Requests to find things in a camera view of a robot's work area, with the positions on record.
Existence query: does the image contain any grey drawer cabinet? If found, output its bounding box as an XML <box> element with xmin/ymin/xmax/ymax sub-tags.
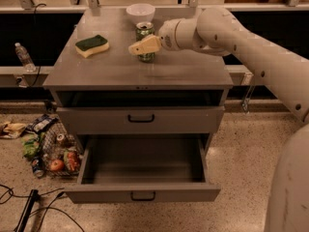
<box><xmin>42</xmin><ymin>7</ymin><xmax>234</xmax><ymax>205</ymax></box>

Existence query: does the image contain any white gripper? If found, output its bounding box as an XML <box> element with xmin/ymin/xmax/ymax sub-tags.
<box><xmin>128</xmin><ymin>18</ymin><xmax>181</xmax><ymax>55</ymax></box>

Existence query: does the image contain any green yellow sponge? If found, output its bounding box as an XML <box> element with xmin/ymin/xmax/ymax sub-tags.
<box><xmin>75</xmin><ymin>35</ymin><xmax>109</xmax><ymax>58</ymax></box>

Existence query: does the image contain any red apple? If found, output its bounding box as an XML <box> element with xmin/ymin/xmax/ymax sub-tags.
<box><xmin>49</xmin><ymin>159</ymin><xmax>65</xmax><ymax>172</ymax></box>

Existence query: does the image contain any red green snack bag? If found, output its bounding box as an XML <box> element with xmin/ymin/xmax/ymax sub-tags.
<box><xmin>64</xmin><ymin>151</ymin><xmax>80</xmax><ymax>172</ymax></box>

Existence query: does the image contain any blue soda can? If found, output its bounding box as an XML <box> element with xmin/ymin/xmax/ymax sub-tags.
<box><xmin>31</xmin><ymin>157</ymin><xmax>44</xmax><ymax>178</ymax></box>

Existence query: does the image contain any wire basket on floor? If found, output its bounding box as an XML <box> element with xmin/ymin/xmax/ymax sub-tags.
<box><xmin>42</xmin><ymin>122</ymin><xmax>83</xmax><ymax>178</ymax></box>

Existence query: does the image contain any white bowl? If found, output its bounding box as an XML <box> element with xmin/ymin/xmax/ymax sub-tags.
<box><xmin>126</xmin><ymin>3</ymin><xmax>155</xmax><ymax>24</ymax></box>

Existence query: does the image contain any green chip bag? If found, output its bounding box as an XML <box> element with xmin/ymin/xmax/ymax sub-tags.
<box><xmin>21</xmin><ymin>133</ymin><xmax>44</xmax><ymax>160</ymax></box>

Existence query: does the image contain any black stand base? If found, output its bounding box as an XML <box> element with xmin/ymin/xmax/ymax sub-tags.
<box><xmin>14</xmin><ymin>189</ymin><xmax>40</xmax><ymax>232</ymax></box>

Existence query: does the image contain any green soda can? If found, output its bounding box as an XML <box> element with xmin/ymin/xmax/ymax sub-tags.
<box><xmin>135</xmin><ymin>21</ymin><xmax>155</xmax><ymax>63</ymax></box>

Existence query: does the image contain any black cable on floor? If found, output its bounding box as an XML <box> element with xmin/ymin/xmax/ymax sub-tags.
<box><xmin>0</xmin><ymin>183</ymin><xmax>85</xmax><ymax>232</ymax></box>

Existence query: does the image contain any open grey lower drawer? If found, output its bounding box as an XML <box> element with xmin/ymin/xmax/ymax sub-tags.
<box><xmin>66</xmin><ymin>134</ymin><xmax>220</xmax><ymax>203</ymax></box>

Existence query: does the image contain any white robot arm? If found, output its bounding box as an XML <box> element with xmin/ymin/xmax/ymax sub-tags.
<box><xmin>128</xmin><ymin>7</ymin><xmax>309</xmax><ymax>232</ymax></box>

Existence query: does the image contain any tan can in basket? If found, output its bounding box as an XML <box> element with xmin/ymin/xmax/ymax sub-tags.
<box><xmin>56</xmin><ymin>133</ymin><xmax>69</xmax><ymax>147</ymax></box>

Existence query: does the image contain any blue chip bag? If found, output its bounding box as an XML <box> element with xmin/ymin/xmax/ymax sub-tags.
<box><xmin>25</xmin><ymin>114</ymin><xmax>58</xmax><ymax>133</ymax></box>

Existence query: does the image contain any clear plastic water bottle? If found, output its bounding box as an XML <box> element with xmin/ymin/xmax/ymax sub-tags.
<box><xmin>14</xmin><ymin>43</ymin><xmax>36</xmax><ymax>73</ymax></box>

